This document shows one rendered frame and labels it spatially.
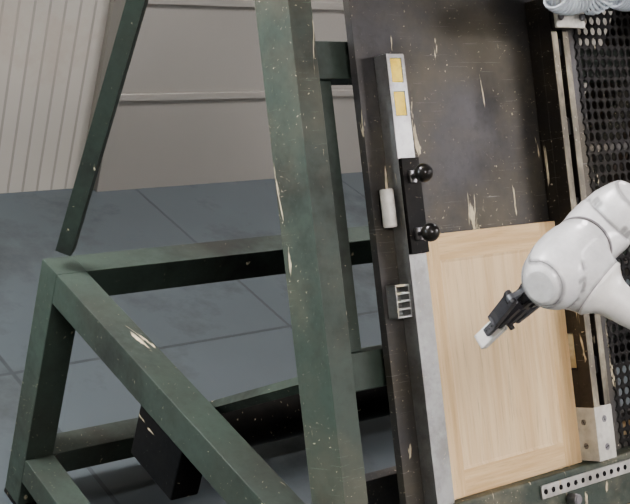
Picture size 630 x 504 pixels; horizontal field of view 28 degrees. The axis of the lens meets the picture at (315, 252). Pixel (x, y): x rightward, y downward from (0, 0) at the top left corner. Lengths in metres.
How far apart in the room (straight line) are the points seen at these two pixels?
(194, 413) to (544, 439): 0.80
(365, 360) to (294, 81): 0.60
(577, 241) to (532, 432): 0.97
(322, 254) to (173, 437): 0.73
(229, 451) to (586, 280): 1.13
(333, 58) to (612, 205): 0.80
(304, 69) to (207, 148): 3.56
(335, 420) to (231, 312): 2.59
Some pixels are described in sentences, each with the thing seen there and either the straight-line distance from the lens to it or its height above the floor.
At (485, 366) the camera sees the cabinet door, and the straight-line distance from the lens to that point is 2.79.
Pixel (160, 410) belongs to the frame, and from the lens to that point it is 3.01.
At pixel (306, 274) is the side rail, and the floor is 1.32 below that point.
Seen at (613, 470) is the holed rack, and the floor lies 0.89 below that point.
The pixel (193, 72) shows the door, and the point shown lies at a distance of 5.79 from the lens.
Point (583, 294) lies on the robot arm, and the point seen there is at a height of 1.63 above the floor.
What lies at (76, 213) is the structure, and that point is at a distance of 3.32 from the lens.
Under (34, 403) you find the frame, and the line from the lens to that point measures 3.61.
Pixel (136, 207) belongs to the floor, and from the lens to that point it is 5.72.
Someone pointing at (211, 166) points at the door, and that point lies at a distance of 6.08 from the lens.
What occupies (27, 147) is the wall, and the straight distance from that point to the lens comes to 5.58.
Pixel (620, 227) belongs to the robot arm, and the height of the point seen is 1.70.
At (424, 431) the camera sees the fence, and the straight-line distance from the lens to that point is 2.65.
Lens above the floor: 2.41
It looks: 25 degrees down
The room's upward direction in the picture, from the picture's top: 15 degrees clockwise
